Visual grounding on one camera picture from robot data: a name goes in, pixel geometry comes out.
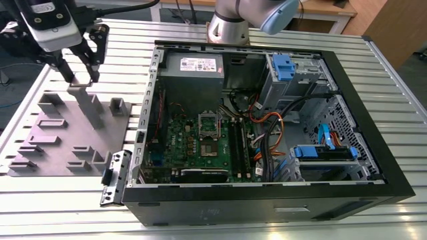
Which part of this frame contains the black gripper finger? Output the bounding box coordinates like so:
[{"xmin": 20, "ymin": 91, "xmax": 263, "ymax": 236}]
[
  {"xmin": 71, "ymin": 24, "xmax": 111, "ymax": 84},
  {"xmin": 0, "ymin": 23, "xmax": 75, "ymax": 84}
]

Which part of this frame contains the metal socket cover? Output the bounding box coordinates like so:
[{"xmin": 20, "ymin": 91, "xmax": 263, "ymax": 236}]
[{"xmin": 198, "ymin": 109, "xmax": 222, "ymax": 139}]

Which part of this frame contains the thin wire locking lever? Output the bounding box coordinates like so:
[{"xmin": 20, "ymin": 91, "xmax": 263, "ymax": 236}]
[{"xmin": 217, "ymin": 109, "xmax": 225, "ymax": 138}]

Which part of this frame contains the CPU socket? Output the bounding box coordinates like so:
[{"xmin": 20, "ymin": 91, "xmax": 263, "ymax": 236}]
[{"xmin": 199, "ymin": 138, "xmax": 222, "ymax": 159}]

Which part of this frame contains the grey power supply unit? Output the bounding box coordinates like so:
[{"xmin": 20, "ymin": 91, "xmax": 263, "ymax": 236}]
[{"xmin": 157, "ymin": 51, "xmax": 226, "ymax": 118}]

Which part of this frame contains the grey parts rack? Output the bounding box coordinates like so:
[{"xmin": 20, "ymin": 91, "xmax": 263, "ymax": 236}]
[{"xmin": 7, "ymin": 84, "xmax": 135, "ymax": 178}]

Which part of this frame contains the blue board connector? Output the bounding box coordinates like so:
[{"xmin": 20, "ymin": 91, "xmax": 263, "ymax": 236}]
[{"xmin": 149, "ymin": 152, "xmax": 166, "ymax": 167}]

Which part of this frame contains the green motherboard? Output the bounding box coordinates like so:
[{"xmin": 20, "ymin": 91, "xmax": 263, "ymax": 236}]
[{"xmin": 142, "ymin": 109, "xmax": 261, "ymax": 185}]

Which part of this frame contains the black RAM slot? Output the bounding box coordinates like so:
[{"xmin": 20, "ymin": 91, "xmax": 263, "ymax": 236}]
[
  {"xmin": 227, "ymin": 119, "xmax": 242, "ymax": 179},
  {"xmin": 242, "ymin": 119, "xmax": 257, "ymax": 179},
  {"xmin": 233, "ymin": 119, "xmax": 246, "ymax": 179},
  {"xmin": 237, "ymin": 119, "xmax": 251, "ymax": 179}
]

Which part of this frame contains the black graphics card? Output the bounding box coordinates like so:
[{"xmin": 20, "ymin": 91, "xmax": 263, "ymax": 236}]
[{"xmin": 170, "ymin": 167, "xmax": 231, "ymax": 185}]

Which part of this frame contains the blue drive bay latch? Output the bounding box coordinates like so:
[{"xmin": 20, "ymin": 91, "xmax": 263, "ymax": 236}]
[{"xmin": 271, "ymin": 53, "xmax": 298, "ymax": 82}]

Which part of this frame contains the grey optical drive cage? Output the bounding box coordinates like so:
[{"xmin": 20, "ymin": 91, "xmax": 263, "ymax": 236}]
[{"xmin": 258, "ymin": 51, "xmax": 338, "ymax": 118}]

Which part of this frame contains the wooden desk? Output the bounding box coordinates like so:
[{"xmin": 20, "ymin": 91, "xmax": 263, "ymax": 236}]
[{"xmin": 283, "ymin": 0, "xmax": 359, "ymax": 35}]

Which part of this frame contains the black open PC case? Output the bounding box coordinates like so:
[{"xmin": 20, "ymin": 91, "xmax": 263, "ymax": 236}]
[{"xmin": 122, "ymin": 39, "xmax": 417, "ymax": 227}]

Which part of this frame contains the hard disk in blue carrier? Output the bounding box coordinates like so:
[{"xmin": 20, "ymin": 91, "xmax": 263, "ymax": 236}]
[{"xmin": 289, "ymin": 146, "xmax": 361, "ymax": 163}]

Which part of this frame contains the grey perforated disk cage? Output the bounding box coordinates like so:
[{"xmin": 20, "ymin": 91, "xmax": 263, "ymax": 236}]
[{"xmin": 279, "ymin": 146, "xmax": 383, "ymax": 183}]

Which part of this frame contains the wooden cabinet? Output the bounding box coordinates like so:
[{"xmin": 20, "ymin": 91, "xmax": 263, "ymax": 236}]
[{"xmin": 343, "ymin": 0, "xmax": 427, "ymax": 71}]

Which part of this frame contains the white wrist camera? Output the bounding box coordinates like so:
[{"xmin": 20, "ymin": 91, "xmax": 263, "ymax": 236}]
[{"xmin": 18, "ymin": 0, "xmax": 85, "ymax": 53}]

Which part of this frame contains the black camera cable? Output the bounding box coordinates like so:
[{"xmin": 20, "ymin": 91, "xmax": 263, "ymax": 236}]
[{"xmin": 77, "ymin": 0, "xmax": 162, "ymax": 26}]

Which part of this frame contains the white table frame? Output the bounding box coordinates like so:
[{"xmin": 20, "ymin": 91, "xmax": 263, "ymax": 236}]
[{"xmin": 149, "ymin": 0, "xmax": 218, "ymax": 23}]

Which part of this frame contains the thin red wire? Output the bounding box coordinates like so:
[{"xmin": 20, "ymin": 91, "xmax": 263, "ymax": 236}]
[{"xmin": 154, "ymin": 86, "xmax": 167, "ymax": 145}]

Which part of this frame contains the hinged metal slot bracket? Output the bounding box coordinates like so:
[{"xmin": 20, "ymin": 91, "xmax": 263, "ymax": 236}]
[{"xmin": 99, "ymin": 149, "xmax": 133, "ymax": 208}]

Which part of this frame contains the orange yellow wire bundle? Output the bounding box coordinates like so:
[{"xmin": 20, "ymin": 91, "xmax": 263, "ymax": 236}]
[{"xmin": 249, "ymin": 111, "xmax": 287, "ymax": 163}]

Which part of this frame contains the black cable bundle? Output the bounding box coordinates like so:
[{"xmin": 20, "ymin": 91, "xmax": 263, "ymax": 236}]
[{"xmin": 259, "ymin": 92, "xmax": 335, "ymax": 183}]

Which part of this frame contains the blue flat data cable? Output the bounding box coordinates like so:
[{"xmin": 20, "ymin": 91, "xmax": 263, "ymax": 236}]
[
  {"xmin": 318, "ymin": 123, "xmax": 337, "ymax": 151},
  {"xmin": 271, "ymin": 159, "xmax": 293, "ymax": 183}
]

